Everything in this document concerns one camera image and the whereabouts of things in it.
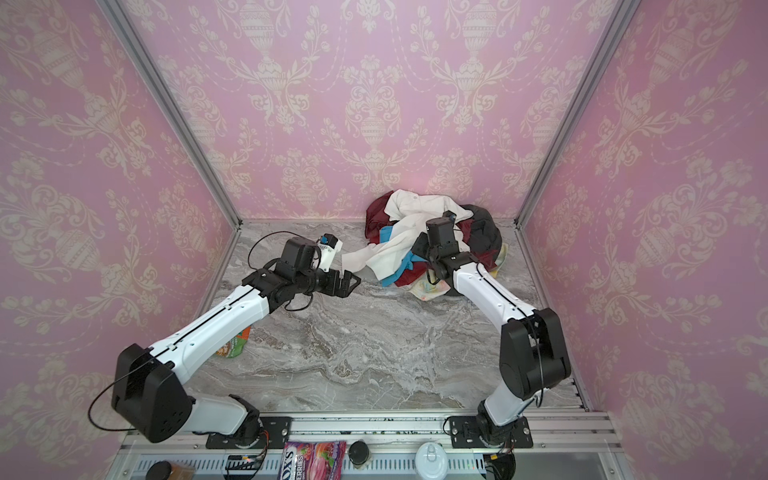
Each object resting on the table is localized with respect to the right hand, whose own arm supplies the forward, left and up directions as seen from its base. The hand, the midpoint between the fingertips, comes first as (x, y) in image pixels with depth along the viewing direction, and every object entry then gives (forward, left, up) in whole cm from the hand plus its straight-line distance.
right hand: (421, 237), depth 89 cm
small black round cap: (-52, +18, -10) cm, 56 cm away
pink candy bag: (-52, +29, -17) cm, 62 cm away
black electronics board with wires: (-52, +48, -23) cm, 75 cm away
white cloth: (+20, 0, -8) cm, 22 cm away
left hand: (-13, +21, -1) cm, 25 cm away
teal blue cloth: (-2, +3, -8) cm, 8 cm away
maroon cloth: (+22, +14, -13) cm, 29 cm away
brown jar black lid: (-53, +58, -10) cm, 79 cm away
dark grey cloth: (+16, -26, -17) cm, 35 cm away
